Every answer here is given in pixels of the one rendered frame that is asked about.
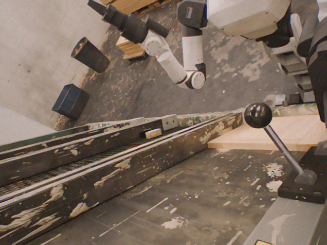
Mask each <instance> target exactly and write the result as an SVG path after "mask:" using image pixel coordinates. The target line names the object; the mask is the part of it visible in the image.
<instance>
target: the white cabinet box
mask: <svg viewBox="0 0 327 245"><path fill-rule="evenodd" d="M52 132H57V131H56V130H53V129H51V128H49V127H47V126H45V125H42V124H40V123H38V122H37V121H34V120H32V119H30V118H27V117H25V116H23V115H21V114H18V113H17V112H15V111H13V110H10V109H8V108H6V107H3V106H1V105H0V144H4V143H9V142H13V141H18V140H23V139H28V138H32V137H37V136H41V135H46V134H50V133H52Z"/></svg>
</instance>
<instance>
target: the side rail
mask: <svg viewBox="0 0 327 245"><path fill-rule="evenodd" d="M87 130H89V127H88V125H83V126H79V127H74V128H70V129H66V130H61V131H57V132H52V133H50V134H46V135H41V136H37V137H32V138H28V139H23V140H18V141H13V142H9V143H4V144H0V152H4V151H8V150H12V149H17V148H21V147H24V146H29V145H31V144H35V143H39V142H43V141H47V140H52V139H57V138H60V137H65V136H69V135H73V134H77V133H79V132H83V131H87Z"/></svg>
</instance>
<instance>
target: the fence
mask: <svg viewBox="0 0 327 245"><path fill-rule="evenodd" d="M326 140H327V132H325V133H324V135H323V137H322V138H321V139H320V140H319V141H318V143H317V144H316V147H318V146H319V145H324V144H325V142H326ZM258 241H261V242H264V243H267V244H271V245H326V241H327V198H326V201H325V203H324V204H317V203H314V202H308V201H302V200H296V199H290V198H283V197H279V196H278V197H277V198H276V200H275V201H274V203H273V204H272V206H271V207H270V208H269V210H268V211H267V212H266V213H265V215H264V216H263V218H262V219H261V221H260V222H259V223H258V225H257V226H256V227H255V229H254V230H253V231H252V233H251V234H250V236H249V237H248V239H247V240H246V241H245V242H244V243H243V245H256V244H257V242H258Z"/></svg>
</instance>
